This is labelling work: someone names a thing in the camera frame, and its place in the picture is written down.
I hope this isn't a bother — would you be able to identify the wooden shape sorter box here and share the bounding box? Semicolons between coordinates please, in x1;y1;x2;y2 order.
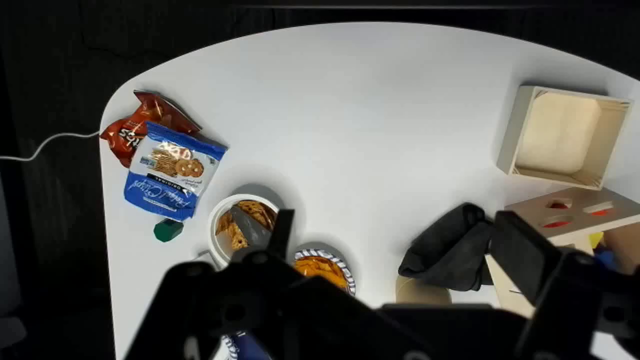
484;186;640;317

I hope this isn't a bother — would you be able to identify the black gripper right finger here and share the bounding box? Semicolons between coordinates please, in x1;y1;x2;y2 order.
491;210;640;360

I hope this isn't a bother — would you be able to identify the green bottle cap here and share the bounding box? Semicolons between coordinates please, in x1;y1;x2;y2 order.
152;218;186;244

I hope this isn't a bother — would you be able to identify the black towel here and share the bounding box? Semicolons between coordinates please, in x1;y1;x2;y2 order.
398;202;495;291

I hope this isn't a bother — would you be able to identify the paper bowl of orange snacks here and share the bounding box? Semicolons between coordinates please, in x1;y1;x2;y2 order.
292;244;358;296

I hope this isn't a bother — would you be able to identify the white bowl with snacks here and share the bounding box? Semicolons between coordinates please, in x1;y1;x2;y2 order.
206;191;286;269

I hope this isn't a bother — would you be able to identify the red chip bag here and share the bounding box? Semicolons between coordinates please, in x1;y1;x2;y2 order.
98;89;201;168

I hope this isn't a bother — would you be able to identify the open empty wooden box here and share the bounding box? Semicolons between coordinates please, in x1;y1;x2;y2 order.
495;84;632;191

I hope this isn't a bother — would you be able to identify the blue snack bag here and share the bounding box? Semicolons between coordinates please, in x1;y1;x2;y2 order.
122;119;229;222

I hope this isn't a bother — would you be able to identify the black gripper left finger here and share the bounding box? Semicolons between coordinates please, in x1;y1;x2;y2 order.
126;207;427;360

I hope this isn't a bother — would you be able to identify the metal scoop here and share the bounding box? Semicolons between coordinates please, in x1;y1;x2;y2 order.
231;202;275;251

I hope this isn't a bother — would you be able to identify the white cable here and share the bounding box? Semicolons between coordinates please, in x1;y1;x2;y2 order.
0;129;103;164

